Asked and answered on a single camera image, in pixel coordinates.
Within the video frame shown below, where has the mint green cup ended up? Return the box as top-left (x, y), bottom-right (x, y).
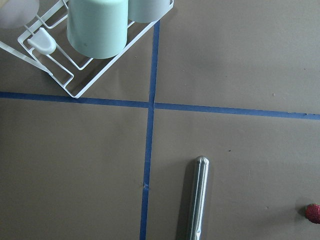
top-left (66, 0), bottom-right (128, 59)

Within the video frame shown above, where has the grey-green cup on rack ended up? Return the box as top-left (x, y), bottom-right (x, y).
top-left (128, 0), bottom-right (171, 23)

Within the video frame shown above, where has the red strawberry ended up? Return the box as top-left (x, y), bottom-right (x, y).
top-left (304, 203), bottom-right (320, 224)

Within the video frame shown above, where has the steel muddler black tip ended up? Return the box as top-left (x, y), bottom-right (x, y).
top-left (175, 155), bottom-right (210, 240)

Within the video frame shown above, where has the white cup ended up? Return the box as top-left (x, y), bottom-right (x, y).
top-left (0, 0), bottom-right (40, 29)

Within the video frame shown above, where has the white wire cup rack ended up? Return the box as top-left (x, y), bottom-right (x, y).
top-left (0, 0), bottom-right (161, 99)

